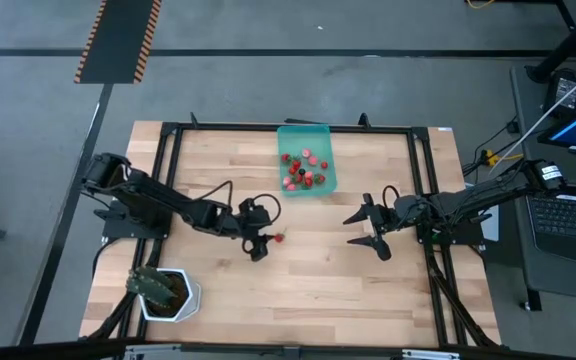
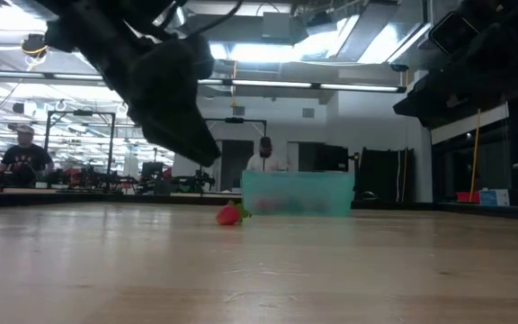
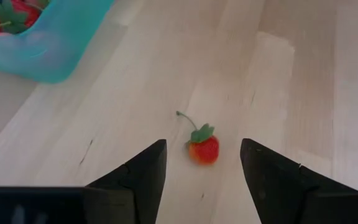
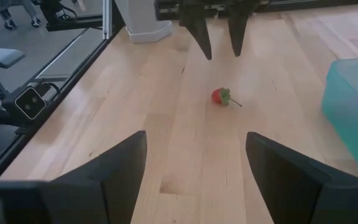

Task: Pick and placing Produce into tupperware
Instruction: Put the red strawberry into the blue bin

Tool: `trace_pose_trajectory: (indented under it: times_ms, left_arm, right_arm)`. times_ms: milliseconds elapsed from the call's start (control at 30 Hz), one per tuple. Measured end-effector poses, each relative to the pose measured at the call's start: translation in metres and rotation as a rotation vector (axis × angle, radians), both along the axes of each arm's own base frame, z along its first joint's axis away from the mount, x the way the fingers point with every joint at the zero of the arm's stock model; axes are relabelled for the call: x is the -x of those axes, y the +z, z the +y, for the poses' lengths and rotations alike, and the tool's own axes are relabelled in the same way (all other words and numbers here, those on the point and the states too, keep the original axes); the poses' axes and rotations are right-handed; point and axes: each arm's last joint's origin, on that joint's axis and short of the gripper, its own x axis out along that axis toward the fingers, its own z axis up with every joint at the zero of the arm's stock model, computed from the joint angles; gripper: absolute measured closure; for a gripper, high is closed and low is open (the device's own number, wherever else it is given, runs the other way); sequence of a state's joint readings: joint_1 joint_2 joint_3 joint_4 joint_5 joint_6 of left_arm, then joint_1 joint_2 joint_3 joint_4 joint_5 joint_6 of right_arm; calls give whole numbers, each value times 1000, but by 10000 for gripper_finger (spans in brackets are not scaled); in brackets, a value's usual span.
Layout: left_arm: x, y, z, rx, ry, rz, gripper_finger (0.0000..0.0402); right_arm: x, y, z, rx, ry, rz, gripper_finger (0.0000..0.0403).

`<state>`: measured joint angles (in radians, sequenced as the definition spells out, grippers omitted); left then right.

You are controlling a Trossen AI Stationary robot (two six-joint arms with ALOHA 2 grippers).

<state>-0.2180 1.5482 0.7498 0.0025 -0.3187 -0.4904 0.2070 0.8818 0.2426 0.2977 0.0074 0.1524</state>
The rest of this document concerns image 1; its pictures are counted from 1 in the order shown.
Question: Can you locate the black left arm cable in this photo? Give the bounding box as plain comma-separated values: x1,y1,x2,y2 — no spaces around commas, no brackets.
192,179,283,254

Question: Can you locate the black metal table frame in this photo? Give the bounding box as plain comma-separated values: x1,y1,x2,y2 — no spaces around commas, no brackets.
80,112,502,351

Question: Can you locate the yellow plug connector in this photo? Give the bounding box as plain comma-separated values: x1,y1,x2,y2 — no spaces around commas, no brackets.
482,148,525,169

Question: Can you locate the black power adapter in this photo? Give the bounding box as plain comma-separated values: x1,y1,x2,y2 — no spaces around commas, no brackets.
543,69,576,117

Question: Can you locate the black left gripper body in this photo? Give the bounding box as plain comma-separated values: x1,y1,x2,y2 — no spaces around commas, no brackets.
237,197,274,263

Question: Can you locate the silver aluminium bracket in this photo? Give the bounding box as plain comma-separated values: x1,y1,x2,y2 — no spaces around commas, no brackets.
122,343,184,360
401,348,462,360

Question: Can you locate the white hexagonal plant pot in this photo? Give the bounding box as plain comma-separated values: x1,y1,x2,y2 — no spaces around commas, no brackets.
137,268,202,324

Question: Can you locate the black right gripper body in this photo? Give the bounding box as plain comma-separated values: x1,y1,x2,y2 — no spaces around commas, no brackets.
361,192,399,263

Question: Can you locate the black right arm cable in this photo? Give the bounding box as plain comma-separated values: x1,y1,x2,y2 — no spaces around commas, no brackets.
381,184,402,207

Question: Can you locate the white paper sheet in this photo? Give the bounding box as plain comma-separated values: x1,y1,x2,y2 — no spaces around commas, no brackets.
481,212,501,243

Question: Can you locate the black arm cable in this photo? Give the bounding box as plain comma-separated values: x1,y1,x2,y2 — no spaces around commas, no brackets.
192,179,283,254
381,184,402,207

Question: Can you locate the black stand leg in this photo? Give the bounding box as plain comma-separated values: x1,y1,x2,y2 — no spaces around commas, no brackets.
525,0,576,84

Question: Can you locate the white rod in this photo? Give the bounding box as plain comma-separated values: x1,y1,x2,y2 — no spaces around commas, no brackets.
496,59,576,169

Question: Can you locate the black laptop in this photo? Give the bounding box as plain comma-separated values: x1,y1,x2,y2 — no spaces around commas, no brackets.
526,189,576,266

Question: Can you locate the teal translucent tupperware container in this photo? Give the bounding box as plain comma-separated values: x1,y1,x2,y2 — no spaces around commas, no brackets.
276,123,339,198

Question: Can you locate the black power cable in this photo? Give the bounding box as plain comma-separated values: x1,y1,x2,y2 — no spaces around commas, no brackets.
461,115,523,177

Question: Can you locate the dark brown potting soil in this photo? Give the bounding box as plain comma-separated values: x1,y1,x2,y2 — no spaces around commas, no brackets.
165,273,192,317

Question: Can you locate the green cactus plant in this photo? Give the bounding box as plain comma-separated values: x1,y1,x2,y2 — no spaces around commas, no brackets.
125,266,177,309

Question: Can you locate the black cable bundle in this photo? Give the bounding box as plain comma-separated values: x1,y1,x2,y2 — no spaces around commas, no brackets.
425,247,500,349
86,292,142,346

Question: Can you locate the black orange-striped floor mat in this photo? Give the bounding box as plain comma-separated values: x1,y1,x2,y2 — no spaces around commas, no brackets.
73,0,162,85

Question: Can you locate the black rig crossbar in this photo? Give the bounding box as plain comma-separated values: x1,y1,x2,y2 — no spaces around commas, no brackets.
0,337,576,360

